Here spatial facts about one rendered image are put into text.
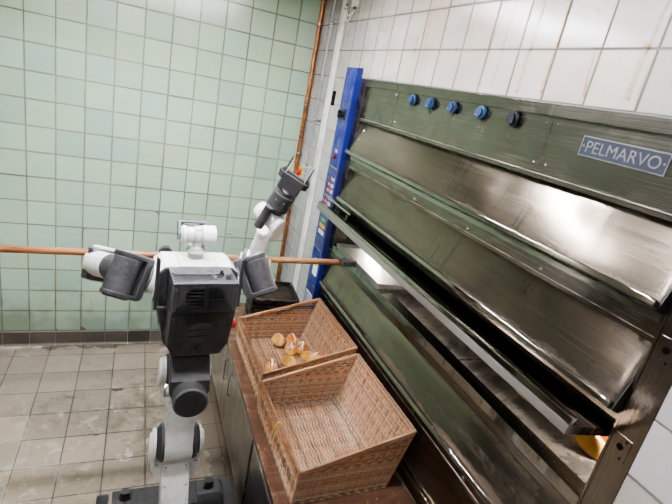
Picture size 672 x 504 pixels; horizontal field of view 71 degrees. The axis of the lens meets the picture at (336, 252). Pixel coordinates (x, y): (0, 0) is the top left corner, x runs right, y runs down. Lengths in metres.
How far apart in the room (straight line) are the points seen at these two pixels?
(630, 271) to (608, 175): 0.25
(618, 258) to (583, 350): 0.25
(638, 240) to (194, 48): 2.71
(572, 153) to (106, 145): 2.69
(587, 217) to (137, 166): 2.70
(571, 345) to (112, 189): 2.83
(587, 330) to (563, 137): 0.53
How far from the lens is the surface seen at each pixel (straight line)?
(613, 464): 1.39
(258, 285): 1.68
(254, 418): 2.27
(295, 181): 1.73
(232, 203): 3.46
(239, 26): 3.33
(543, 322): 1.45
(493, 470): 1.69
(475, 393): 1.69
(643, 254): 1.28
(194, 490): 2.50
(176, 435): 2.00
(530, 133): 1.58
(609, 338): 1.35
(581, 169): 1.43
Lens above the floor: 2.02
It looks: 19 degrees down
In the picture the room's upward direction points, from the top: 12 degrees clockwise
